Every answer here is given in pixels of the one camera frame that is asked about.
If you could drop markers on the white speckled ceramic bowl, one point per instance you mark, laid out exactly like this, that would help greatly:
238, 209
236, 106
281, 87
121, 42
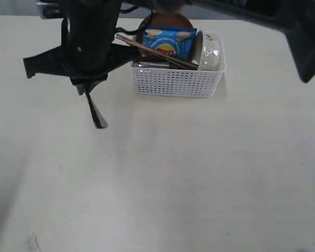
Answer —
206, 51

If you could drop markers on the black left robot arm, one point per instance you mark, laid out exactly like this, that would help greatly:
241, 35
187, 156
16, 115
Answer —
87, 25

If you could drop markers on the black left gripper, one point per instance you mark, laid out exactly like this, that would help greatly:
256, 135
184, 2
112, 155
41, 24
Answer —
85, 69

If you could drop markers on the white perforated plastic basket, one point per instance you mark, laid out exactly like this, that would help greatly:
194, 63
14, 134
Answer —
176, 82

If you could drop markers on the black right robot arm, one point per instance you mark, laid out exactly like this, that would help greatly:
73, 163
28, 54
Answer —
295, 19

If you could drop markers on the blue chips bag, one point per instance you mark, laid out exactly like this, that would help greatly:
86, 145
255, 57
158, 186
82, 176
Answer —
174, 42

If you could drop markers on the brown round plate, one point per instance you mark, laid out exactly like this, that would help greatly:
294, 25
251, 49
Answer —
164, 20

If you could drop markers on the shiny steel cup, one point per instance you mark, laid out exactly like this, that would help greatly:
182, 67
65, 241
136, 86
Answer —
144, 64

